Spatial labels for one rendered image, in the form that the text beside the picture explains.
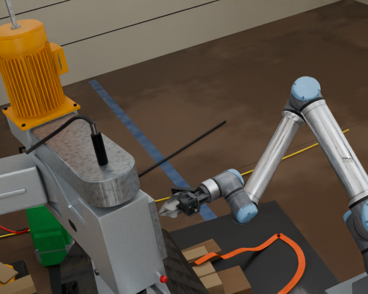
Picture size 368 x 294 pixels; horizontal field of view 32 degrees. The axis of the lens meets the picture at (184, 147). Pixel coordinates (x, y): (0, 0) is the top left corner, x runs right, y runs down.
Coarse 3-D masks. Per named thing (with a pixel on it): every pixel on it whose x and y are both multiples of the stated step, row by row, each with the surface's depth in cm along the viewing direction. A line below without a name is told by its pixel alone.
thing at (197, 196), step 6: (186, 192) 261; (198, 192) 263; (204, 192) 261; (180, 198) 260; (186, 198) 259; (192, 198) 258; (198, 198) 259; (204, 198) 261; (180, 204) 260; (186, 204) 255; (192, 204) 256; (198, 204) 258; (186, 210) 257; (192, 210) 258; (198, 210) 260
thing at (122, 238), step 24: (144, 192) 250; (96, 216) 241; (120, 216) 245; (144, 216) 251; (96, 240) 254; (120, 240) 249; (144, 240) 255; (120, 264) 253; (144, 264) 259; (120, 288) 257; (144, 288) 264
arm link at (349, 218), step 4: (348, 212) 275; (344, 216) 278; (348, 216) 275; (352, 216) 274; (348, 220) 276; (352, 220) 273; (348, 224) 276; (352, 224) 272; (348, 228) 278; (352, 228) 273; (352, 232) 275; (356, 232) 269; (352, 236) 278; (356, 236) 272; (360, 236) 268; (356, 240) 275; (360, 240) 272; (364, 240) 270; (360, 244) 273; (364, 244) 271; (360, 248) 274; (364, 248) 271
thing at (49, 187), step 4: (40, 172) 304; (44, 176) 303; (44, 180) 305; (48, 180) 303; (44, 184) 307; (48, 184) 305; (48, 188) 307; (52, 188) 306; (48, 192) 308; (52, 192) 307; (48, 196) 310; (52, 196) 308; (52, 200) 310; (56, 200) 309
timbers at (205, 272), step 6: (204, 264) 423; (210, 264) 422; (198, 270) 419; (204, 270) 418; (210, 270) 417; (198, 276) 414; (204, 276) 413; (210, 276) 412; (216, 276) 411; (204, 282) 408; (210, 282) 407; (216, 282) 406; (210, 288) 404; (216, 288) 405; (222, 288) 406
